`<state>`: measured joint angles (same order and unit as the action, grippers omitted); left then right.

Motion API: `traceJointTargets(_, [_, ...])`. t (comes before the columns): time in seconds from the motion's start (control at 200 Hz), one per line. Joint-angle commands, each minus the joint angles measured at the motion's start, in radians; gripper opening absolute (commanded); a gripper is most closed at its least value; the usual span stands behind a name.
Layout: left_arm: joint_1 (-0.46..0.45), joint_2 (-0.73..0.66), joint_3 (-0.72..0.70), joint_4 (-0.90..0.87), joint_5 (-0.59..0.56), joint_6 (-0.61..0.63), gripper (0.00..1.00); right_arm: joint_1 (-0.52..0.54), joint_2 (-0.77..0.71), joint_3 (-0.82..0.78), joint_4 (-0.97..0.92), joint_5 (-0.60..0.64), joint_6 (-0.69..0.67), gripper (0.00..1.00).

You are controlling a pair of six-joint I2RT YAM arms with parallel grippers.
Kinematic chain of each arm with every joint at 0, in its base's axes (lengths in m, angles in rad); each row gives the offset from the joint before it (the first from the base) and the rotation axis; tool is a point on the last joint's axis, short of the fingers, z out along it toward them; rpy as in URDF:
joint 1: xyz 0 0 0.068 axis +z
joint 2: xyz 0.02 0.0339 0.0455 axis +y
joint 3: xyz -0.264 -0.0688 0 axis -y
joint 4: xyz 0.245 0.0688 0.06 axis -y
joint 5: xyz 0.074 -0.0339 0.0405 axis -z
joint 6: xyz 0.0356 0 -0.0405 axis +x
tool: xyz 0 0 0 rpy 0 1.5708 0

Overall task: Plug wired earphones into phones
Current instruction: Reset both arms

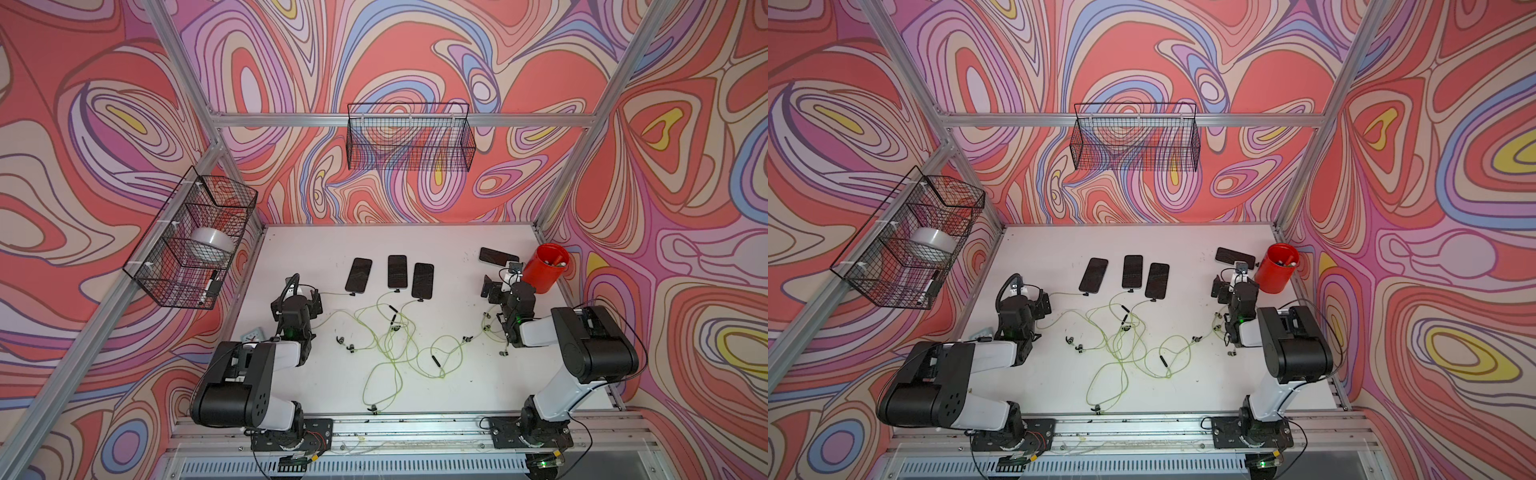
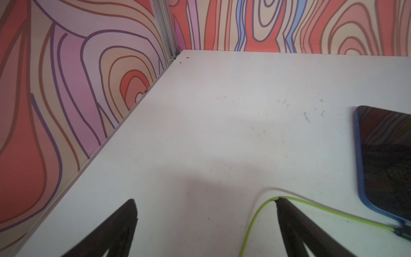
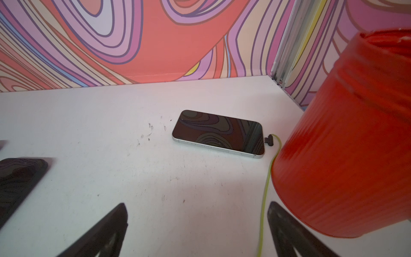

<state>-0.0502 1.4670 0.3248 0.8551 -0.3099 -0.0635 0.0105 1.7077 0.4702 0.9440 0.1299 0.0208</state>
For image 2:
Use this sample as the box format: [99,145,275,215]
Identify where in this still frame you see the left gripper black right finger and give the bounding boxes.
[275,198,354,257]

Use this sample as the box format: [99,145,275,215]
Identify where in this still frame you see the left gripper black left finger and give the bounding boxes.
[64,199,138,257]

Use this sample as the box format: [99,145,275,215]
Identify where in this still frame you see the green earphone cable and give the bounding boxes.
[238,195,411,257]

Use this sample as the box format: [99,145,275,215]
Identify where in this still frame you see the aluminium corner frame post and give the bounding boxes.
[151,0,180,63]

